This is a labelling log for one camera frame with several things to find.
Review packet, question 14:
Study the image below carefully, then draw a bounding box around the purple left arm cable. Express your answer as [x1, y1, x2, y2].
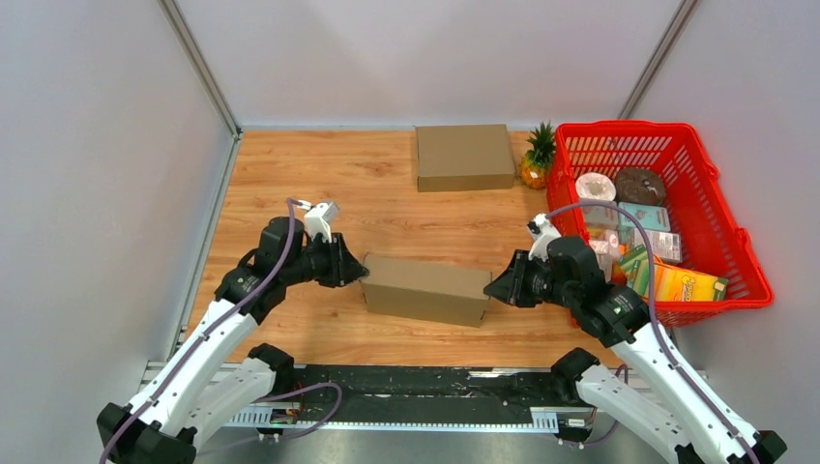
[99, 196, 344, 464]

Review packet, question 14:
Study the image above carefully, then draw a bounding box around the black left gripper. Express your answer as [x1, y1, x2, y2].
[284, 233, 369, 289]

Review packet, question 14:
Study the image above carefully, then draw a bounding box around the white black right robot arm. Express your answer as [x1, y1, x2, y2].
[483, 236, 787, 463]

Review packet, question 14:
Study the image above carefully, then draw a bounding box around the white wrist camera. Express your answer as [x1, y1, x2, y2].
[527, 213, 562, 261]
[296, 200, 339, 243]

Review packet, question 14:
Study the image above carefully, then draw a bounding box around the pink grey small carton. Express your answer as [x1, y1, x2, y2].
[581, 203, 620, 230]

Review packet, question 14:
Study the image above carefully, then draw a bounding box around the grey patterned carton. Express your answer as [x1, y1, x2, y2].
[626, 227, 683, 265]

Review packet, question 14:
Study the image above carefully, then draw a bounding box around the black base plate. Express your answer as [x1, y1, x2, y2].
[274, 364, 596, 442]

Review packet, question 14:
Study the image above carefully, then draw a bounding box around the yellow orange snack box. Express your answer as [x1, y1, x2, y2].
[627, 260, 728, 302]

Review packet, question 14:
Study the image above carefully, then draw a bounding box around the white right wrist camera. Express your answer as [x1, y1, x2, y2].
[527, 213, 562, 261]

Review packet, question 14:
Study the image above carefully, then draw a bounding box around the brown chocolate donut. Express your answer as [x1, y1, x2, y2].
[613, 167, 667, 206]

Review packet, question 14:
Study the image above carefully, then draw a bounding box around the grey slotted cable duct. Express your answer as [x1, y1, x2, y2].
[223, 407, 560, 433]

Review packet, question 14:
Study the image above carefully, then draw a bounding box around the teal small carton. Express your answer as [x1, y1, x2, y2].
[617, 202, 671, 232]

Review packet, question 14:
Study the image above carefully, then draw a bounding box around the brown cardboard box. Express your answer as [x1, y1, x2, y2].
[415, 124, 516, 192]

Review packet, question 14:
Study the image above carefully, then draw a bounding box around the red plastic basket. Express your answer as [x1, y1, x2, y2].
[546, 120, 775, 328]

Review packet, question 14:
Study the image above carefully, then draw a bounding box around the green striped box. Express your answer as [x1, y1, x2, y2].
[612, 245, 656, 283]

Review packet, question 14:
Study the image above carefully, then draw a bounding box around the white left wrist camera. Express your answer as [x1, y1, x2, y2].
[296, 200, 339, 243]

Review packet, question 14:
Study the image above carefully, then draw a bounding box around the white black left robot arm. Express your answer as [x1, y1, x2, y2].
[97, 203, 368, 463]

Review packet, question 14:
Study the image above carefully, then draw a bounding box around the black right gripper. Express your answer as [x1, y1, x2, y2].
[483, 250, 573, 308]

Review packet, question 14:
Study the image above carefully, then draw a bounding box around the small pineapple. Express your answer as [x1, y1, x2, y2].
[518, 121, 557, 189]

